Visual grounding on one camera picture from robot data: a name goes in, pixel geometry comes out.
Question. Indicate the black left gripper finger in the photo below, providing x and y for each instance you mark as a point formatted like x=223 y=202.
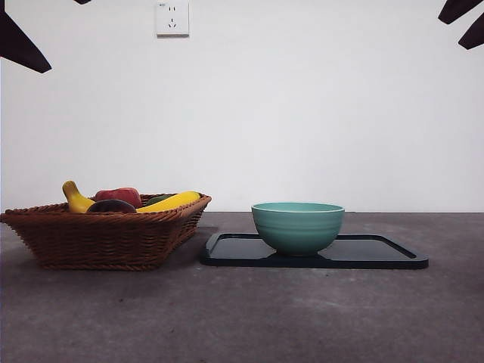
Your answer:
x=82 y=1
x=19 y=45

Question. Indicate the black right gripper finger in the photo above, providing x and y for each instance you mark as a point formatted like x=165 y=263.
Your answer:
x=474 y=34
x=453 y=11

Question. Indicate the dark purple plum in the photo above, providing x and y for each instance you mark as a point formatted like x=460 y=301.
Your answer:
x=111 y=207

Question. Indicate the teal ribbed bowl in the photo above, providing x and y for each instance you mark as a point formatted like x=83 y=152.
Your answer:
x=298 y=230

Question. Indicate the yellow banana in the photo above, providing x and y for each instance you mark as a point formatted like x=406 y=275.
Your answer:
x=77 y=200

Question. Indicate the red apple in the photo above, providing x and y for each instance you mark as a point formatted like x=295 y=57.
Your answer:
x=117 y=193

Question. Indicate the green vegetable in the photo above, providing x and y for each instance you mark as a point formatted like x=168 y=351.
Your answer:
x=157 y=199

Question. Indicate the brown wicker basket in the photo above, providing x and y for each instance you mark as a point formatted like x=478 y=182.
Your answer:
x=98 y=242

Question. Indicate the black rectangular tray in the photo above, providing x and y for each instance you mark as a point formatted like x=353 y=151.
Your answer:
x=359 y=253

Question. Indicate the white wall socket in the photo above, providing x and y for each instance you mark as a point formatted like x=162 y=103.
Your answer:
x=172 y=19

